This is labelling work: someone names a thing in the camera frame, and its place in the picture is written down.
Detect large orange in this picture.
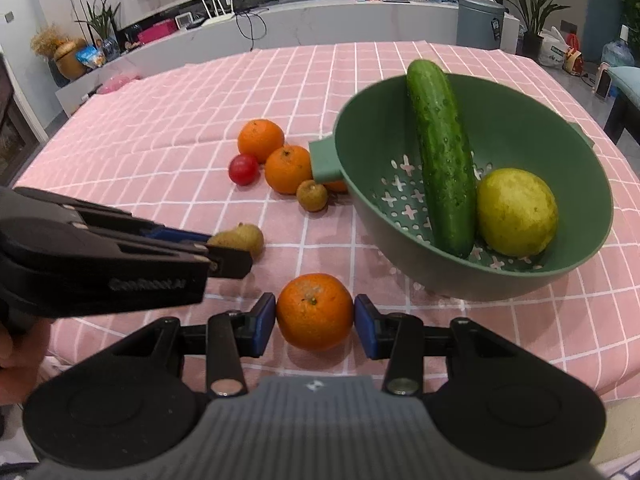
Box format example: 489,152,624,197
276,273,355,352

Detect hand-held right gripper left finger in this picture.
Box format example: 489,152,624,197
145,292,277,400

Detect yellow-brown kiwi fruit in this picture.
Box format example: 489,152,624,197
207,223,264,261

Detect white router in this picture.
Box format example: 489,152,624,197
202,0,236,22

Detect pink checked tablecloth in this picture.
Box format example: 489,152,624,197
10,41,640,403

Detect white television cabinet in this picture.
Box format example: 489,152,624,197
55,0,521,116

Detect green plastic colander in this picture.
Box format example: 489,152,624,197
308,72,614,301

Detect yellow-green lemon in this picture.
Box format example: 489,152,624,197
475,168,559,257

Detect teal cushioned chair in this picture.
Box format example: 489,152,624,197
603,66,640,143

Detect white plastic bag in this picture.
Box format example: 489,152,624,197
537,27,571,67

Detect blue water bottle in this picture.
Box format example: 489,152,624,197
600,25,636,68

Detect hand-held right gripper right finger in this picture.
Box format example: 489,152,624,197
353,294,481,395

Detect brown longan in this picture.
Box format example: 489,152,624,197
296,180,329,213

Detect red cherry tomato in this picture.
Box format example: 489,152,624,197
229,154,260,187

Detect dried flowers in brown vase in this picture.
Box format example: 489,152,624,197
31,25,88,81

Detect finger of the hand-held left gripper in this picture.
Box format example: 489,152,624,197
75,221,254,280
15,186,214,245

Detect grey trash bin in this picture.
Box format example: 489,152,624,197
456,0,506,51

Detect snack bag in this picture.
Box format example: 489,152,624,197
75,45,108,68

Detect green cucumber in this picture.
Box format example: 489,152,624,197
406,59,478,259

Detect dark wooden cabinet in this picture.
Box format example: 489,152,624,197
0,55,48,186

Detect red yellow bag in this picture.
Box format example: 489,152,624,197
562,35,586,76

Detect pink box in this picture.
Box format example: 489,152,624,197
137,19,178,45

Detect person's left hand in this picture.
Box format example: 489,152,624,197
0,317,53,406

